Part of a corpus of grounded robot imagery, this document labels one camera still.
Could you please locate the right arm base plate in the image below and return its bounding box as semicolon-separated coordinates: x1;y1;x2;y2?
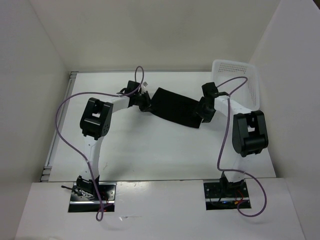
203;180;252;211

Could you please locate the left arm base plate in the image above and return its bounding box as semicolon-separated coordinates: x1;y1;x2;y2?
68;182;117;213

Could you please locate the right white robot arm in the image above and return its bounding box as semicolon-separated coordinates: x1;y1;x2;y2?
196;76;269;197

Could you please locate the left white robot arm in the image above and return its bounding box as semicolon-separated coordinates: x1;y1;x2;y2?
76;81;151;200

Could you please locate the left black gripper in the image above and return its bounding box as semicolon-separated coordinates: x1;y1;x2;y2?
133;91;157;113

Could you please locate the white perforated plastic basket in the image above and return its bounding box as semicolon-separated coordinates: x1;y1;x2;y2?
211;59;260;111

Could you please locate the black skirt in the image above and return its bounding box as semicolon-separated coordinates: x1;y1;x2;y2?
150;87;202;129

